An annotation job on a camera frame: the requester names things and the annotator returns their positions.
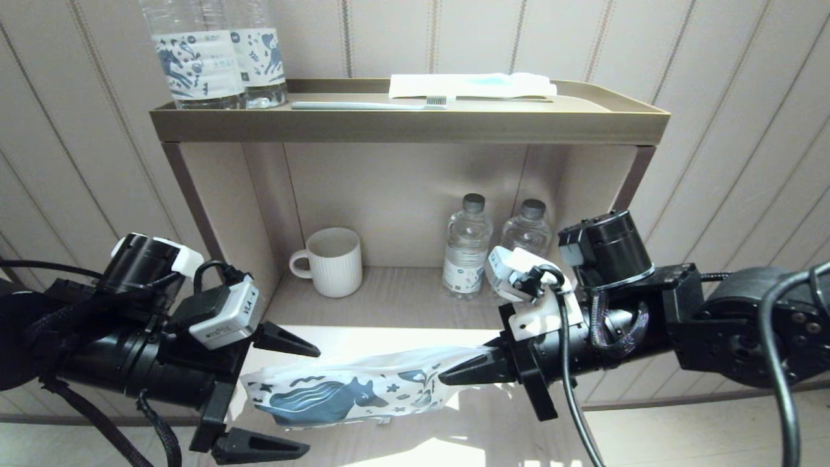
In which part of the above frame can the white blue horse pouch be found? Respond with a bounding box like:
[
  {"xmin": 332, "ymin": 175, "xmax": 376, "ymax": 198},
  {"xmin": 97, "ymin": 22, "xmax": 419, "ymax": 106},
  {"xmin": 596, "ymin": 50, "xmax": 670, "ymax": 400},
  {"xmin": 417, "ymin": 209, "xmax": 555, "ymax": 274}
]
[{"xmin": 240, "ymin": 346, "xmax": 501, "ymax": 430}]

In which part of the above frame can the white ribbed ceramic mug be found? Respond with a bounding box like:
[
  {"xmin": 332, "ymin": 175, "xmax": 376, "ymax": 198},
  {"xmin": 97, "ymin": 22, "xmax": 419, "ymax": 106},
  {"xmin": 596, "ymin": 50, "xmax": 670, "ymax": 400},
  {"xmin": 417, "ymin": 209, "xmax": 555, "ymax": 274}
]
[{"xmin": 289, "ymin": 227, "xmax": 363, "ymax": 299}]

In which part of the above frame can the small clear water bottle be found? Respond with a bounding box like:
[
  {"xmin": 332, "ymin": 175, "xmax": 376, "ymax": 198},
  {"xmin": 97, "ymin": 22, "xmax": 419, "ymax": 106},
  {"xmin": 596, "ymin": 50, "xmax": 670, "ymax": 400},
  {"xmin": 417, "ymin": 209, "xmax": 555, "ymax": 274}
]
[
  {"xmin": 442, "ymin": 194, "xmax": 492, "ymax": 299},
  {"xmin": 499, "ymin": 199, "xmax": 552, "ymax": 260}
]

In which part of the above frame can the beige wooden shelf unit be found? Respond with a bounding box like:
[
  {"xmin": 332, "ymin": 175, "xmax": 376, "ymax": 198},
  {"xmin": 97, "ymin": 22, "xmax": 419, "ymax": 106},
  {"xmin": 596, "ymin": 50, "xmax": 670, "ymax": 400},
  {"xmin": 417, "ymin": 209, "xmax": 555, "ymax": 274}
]
[{"xmin": 149, "ymin": 79, "xmax": 672, "ymax": 467}]

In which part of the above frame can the light blue toothbrush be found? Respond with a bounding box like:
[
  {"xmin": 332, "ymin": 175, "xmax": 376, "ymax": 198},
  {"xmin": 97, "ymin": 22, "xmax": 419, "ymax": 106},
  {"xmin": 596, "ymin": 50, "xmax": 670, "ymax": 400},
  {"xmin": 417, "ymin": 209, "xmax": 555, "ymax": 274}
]
[{"xmin": 290, "ymin": 96, "xmax": 447, "ymax": 112}]

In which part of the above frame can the toothbrush in white wrapper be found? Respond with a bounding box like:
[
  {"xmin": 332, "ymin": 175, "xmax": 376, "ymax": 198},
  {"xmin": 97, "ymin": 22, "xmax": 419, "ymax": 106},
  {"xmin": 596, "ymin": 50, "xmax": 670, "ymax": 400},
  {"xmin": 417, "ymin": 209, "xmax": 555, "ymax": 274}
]
[{"xmin": 388, "ymin": 73, "xmax": 557, "ymax": 100}]

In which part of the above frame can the large horse label water bottle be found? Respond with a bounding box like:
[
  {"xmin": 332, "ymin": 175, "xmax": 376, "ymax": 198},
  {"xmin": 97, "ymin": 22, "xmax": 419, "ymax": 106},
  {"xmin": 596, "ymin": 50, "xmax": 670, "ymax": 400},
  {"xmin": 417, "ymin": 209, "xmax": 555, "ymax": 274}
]
[
  {"xmin": 224, "ymin": 0, "xmax": 288, "ymax": 109},
  {"xmin": 139, "ymin": 0, "xmax": 247, "ymax": 110}
]

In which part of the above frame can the black right camera cable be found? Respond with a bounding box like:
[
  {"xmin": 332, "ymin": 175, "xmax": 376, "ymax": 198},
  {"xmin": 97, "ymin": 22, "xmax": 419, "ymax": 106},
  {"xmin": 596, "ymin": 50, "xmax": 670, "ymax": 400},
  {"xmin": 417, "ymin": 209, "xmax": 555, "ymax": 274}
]
[{"xmin": 537, "ymin": 263, "xmax": 830, "ymax": 467}]

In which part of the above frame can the black camera cable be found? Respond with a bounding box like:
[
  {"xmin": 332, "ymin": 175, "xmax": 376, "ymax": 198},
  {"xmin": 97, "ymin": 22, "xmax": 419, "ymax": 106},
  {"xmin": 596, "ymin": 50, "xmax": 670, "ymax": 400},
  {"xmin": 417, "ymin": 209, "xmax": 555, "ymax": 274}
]
[
  {"xmin": 537, "ymin": 263, "xmax": 830, "ymax": 467},
  {"xmin": 193, "ymin": 259, "xmax": 246, "ymax": 294}
]

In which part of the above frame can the braided right arm cable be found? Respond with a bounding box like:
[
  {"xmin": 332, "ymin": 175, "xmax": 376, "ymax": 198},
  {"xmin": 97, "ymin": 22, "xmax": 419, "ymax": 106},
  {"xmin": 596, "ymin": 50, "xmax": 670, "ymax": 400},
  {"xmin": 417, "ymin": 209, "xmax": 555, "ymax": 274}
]
[{"xmin": 586, "ymin": 289, "xmax": 650, "ymax": 359}]

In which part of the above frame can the braided arm cable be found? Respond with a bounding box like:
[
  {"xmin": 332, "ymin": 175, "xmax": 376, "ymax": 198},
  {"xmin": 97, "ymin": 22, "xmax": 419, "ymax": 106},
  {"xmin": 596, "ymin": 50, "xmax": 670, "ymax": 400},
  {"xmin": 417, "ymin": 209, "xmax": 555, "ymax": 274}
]
[
  {"xmin": 586, "ymin": 289, "xmax": 650, "ymax": 359},
  {"xmin": 39, "ymin": 376, "xmax": 184, "ymax": 467}
]

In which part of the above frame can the black left camera cable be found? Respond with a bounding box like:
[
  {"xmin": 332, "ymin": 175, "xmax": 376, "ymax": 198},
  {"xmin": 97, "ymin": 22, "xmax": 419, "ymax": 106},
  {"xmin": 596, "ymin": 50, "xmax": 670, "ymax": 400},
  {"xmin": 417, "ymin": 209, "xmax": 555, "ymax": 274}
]
[{"xmin": 193, "ymin": 259, "xmax": 246, "ymax": 294}]

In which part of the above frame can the braided left arm cable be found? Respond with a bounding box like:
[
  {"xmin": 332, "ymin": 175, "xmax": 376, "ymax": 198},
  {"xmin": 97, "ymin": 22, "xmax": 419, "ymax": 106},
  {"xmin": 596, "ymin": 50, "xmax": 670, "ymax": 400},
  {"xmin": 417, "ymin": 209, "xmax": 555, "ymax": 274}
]
[{"xmin": 39, "ymin": 376, "xmax": 184, "ymax": 467}]

